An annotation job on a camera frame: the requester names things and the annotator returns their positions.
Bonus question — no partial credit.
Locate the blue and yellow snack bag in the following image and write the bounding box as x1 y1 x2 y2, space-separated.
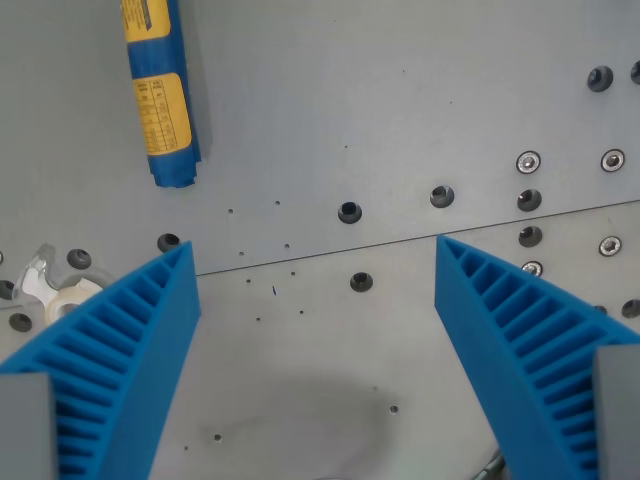
119 0 202 190

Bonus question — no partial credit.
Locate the clear adhesive tape roll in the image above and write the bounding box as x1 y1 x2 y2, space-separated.
45 269 109 322

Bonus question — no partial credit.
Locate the grey cable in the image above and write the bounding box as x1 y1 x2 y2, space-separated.
477 449 509 480

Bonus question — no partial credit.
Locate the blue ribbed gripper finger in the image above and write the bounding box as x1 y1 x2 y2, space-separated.
433 234 640 480
0 240 202 480

